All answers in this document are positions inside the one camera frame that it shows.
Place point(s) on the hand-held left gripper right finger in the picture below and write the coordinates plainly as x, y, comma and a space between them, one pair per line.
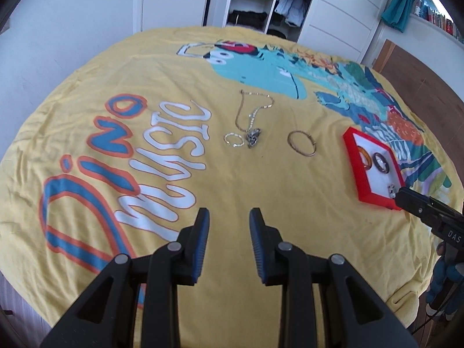
258, 253

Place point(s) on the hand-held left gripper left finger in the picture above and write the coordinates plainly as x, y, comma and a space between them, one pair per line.
197, 253

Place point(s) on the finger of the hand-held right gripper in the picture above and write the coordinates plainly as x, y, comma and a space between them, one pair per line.
413, 210
417, 197

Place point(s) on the dark brown bangle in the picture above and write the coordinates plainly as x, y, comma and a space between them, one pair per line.
386, 168

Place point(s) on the red cardboard box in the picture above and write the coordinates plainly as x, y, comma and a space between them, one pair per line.
357, 181

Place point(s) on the amber bangle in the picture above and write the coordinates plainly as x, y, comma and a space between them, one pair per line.
363, 165

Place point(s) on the person's right hand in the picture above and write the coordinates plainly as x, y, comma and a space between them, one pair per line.
442, 282

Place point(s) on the thin gold bangle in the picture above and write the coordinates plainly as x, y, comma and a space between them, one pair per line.
290, 144

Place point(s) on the wooden headboard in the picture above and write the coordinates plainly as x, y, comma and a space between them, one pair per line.
424, 76

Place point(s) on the yellow printed blanket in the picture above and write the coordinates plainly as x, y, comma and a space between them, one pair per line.
181, 79

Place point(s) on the row of books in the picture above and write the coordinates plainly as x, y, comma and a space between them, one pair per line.
440, 16

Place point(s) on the teal curtain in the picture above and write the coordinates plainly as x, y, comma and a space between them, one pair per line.
400, 3

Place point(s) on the white sliding wardrobe door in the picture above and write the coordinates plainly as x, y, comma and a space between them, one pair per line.
344, 11

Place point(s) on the black bag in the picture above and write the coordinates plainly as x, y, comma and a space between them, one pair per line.
277, 33

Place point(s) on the folded black clothes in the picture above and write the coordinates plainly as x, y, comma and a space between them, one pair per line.
246, 18

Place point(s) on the open white wardrobe shelves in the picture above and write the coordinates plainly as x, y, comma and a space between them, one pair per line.
253, 0

